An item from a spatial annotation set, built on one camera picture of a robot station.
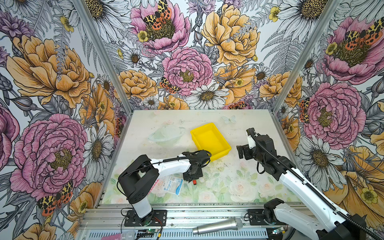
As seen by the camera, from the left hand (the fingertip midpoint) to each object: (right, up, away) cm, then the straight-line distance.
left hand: (193, 180), depth 86 cm
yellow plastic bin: (+9, +23, +17) cm, 30 cm away
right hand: (+28, +19, -5) cm, 34 cm away
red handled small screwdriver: (+1, -1, -1) cm, 1 cm away
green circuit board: (+40, -18, -14) cm, 46 cm away
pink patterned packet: (-20, -4, -2) cm, 20 cm away
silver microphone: (+19, -14, -16) cm, 29 cm away
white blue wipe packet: (-12, -2, -1) cm, 12 cm away
